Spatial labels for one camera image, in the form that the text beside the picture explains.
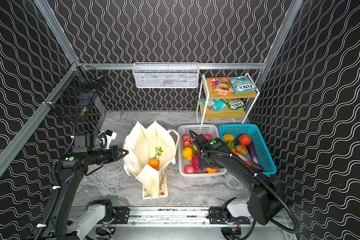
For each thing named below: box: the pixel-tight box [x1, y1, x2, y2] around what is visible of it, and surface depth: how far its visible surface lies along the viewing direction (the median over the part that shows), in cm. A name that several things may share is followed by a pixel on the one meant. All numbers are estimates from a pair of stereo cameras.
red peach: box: [182, 134, 191, 143], surface depth 101 cm
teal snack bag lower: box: [200, 99, 228, 112], surface depth 101 cm
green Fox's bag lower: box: [223, 98, 247, 110], surface depth 102 cm
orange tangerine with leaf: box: [148, 146, 164, 169], surface depth 93 cm
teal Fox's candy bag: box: [227, 75, 259, 94], surface depth 85 cm
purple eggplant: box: [246, 140, 258, 164], surface depth 96 cm
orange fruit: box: [206, 167, 219, 174], surface depth 83 cm
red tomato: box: [238, 134, 251, 147], surface depth 96 cm
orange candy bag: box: [208, 78, 235, 96], surface depth 85 cm
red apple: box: [184, 165, 195, 174], surface depth 87 cm
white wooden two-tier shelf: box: [196, 73, 260, 125], surface depth 90 cm
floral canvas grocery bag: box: [123, 120, 180, 200], surface depth 78 cm
